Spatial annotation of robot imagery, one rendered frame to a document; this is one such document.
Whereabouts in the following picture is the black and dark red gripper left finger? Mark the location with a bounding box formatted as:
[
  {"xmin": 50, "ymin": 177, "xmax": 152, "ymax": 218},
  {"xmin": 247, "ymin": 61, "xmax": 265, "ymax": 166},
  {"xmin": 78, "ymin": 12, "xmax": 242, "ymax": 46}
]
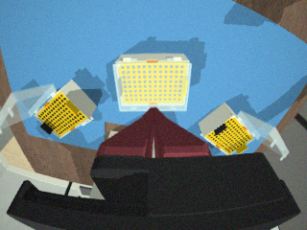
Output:
[{"xmin": 95, "ymin": 107, "xmax": 154, "ymax": 158}]

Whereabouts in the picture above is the blue bench mat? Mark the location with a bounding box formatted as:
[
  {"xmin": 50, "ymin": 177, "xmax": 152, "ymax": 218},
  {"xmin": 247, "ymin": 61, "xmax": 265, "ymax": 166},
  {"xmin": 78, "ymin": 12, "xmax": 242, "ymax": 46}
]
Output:
[{"xmin": 0, "ymin": 0, "xmax": 307, "ymax": 156}]

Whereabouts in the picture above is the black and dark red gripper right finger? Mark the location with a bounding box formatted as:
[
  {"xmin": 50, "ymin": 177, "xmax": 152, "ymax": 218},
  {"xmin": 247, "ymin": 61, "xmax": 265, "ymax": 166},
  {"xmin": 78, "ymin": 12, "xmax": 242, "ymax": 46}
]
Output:
[{"xmin": 153, "ymin": 107, "xmax": 212, "ymax": 157}]

